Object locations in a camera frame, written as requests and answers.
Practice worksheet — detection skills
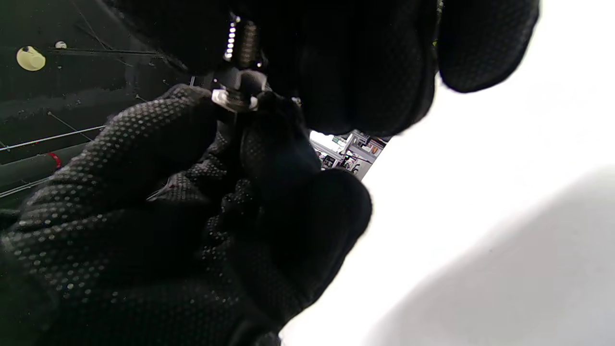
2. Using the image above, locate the person's right hand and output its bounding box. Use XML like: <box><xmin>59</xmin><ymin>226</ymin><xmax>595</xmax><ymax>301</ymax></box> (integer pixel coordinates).
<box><xmin>103</xmin><ymin>0</ymin><xmax>541</xmax><ymax>137</ymax></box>

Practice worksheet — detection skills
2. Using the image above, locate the person's left hand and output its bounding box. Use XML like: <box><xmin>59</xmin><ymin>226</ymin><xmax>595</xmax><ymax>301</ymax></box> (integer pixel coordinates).
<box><xmin>0</xmin><ymin>84</ymin><xmax>373</xmax><ymax>346</ymax></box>

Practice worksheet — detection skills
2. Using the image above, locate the round ceiling sensor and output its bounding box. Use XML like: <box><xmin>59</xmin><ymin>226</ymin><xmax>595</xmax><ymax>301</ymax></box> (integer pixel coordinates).
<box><xmin>17</xmin><ymin>46</ymin><xmax>46</xmax><ymax>72</ymax></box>

